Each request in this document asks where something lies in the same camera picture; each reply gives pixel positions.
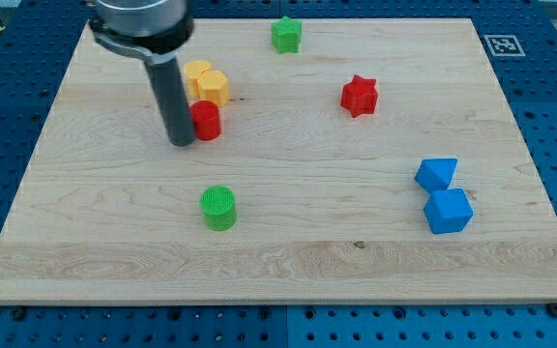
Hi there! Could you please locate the blue cube block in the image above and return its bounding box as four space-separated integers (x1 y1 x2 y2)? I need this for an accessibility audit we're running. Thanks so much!
424 188 474 234

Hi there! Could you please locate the red star block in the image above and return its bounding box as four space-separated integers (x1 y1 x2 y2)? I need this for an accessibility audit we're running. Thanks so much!
340 74 379 118

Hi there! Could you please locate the yellow cylinder block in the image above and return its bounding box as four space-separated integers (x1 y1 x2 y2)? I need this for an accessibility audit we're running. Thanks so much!
184 60 212 98

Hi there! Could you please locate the red cylinder block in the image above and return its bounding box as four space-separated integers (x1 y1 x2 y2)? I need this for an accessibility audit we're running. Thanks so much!
190 101 221 141

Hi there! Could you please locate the blue triangular block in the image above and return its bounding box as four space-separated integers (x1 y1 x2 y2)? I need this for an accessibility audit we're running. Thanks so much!
415 158 458 192

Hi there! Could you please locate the green cylinder block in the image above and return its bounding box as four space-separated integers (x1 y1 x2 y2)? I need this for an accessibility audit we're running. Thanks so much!
199 186 237 231

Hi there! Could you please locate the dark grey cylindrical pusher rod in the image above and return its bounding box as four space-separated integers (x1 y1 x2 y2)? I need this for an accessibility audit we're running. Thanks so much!
144 58 196 147

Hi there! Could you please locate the light wooden board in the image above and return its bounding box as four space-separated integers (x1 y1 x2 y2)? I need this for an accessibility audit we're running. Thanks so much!
0 18 557 305

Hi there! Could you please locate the white fiducial marker tag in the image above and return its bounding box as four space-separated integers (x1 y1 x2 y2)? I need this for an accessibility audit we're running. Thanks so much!
484 35 525 57

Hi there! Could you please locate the green star block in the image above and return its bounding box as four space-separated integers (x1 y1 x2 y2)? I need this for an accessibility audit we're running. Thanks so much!
271 16 303 54

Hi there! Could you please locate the yellow hexagon block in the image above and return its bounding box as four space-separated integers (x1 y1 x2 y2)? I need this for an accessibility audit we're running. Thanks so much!
197 70 230 107

